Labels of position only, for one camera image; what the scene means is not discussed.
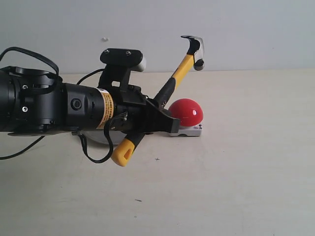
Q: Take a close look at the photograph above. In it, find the round stainless steel plate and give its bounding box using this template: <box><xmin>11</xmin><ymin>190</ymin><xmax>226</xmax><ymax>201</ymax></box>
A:
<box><xmin>83</xmin><ymin>130</ymin><xmax>126</xmax><ymax>146</ymax></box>

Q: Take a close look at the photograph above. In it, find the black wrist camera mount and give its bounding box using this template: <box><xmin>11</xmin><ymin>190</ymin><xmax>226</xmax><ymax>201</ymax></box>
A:
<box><xmin>98</xmin><ymin>48</ymin><xmax>146</xmax><ymax>92</ymax></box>

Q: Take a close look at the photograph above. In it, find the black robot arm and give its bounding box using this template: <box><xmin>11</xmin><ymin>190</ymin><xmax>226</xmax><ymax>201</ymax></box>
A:
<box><xmin>0</xmin><ymin>65</ymin><xmax>180</xmax><ymax>136</ymax></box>

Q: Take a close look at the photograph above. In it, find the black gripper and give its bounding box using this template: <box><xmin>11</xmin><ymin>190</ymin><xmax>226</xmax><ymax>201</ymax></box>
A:
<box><xmin>112</xmin><ymin>85</ymin><xmax>180</xmax><ymax>134</ymax></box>

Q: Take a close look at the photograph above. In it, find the yellow black claw hammer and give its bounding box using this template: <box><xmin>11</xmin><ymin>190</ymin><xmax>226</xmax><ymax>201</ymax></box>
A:
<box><xmin>111</xmin><ymin>35</ymin><xmax>204</xmax><ymax>167</ymax></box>

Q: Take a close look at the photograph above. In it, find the red dome push button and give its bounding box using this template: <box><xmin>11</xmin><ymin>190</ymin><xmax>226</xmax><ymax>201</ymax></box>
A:
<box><xmin>168</xmin><ymin>98</ymin><xmax>203</xmax><ymax>137</ymax></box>

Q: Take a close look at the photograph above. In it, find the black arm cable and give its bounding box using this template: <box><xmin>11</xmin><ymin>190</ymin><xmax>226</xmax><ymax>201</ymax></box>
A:
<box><xmin>0</xmin><ymin>46</ymin><xmax>128</xmax><ymax>164</ymax></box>

